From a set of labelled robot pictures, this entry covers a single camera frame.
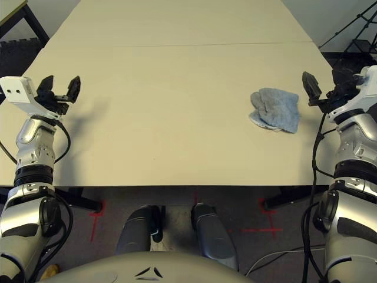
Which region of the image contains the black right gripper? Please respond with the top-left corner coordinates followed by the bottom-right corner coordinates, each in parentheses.
top-left (302, 68), bottom-right (361, 114)

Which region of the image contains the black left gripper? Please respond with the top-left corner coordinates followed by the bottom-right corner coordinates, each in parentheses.
top-left (35, 75), bottom-right (82, 117)

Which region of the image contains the blue terry rag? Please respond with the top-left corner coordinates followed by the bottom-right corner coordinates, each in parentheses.
top-left (249, 87), bottom-right (301, 134)

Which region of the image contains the black step stool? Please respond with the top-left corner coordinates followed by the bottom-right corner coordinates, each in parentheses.
top-left (346, 40), bottom-right (377, 55)

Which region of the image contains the black foam puzzle mat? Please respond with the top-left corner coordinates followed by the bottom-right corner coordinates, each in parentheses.
top-left (0, 37), bottom-right (47, 79)

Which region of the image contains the black tripod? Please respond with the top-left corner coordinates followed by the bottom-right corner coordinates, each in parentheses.
top-left (319, 2), bottom-right (377, 50)

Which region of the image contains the black-framed side table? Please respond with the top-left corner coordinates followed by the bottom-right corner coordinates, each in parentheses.
top-left (0, 0), bottom-right (51, 48)

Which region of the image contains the black table foot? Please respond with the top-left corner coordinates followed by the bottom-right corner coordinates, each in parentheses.
top-left (55, 187), bottom-right (104, 213)
top-left (263, 187), bottom-right (328, 210)

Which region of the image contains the grey left robot leg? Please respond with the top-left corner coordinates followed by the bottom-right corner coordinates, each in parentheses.
top-left (114, 205), bottom-right (166, 256)

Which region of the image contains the grey robot leg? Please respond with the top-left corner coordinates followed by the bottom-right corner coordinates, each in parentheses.
top-left (191, 203), bottom-right (240, 272)
top-left (114, 205), bottom-right (166, 256)

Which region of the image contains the small yellow object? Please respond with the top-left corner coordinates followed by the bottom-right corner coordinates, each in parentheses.
top-left (44, 264), bottom-right (61, 279)

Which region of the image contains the grey right robot leg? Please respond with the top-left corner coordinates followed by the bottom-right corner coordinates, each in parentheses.
top-left (191, 203), bottom-right (240, 272)

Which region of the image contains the grey robot torso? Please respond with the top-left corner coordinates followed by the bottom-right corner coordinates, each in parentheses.
top-left (37, 250), bottom-right (245, 283)

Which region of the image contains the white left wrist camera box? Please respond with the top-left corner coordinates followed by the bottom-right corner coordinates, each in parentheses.
top-left (0, 75), bottom-right (59, 120)

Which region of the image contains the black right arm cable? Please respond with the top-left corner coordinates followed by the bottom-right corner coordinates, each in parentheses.
top-left (302, 113), bottom-right (339, 283)

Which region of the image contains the white floor cable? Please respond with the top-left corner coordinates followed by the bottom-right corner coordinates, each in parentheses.
top-left (244, 244), bottom-right (328, 275)

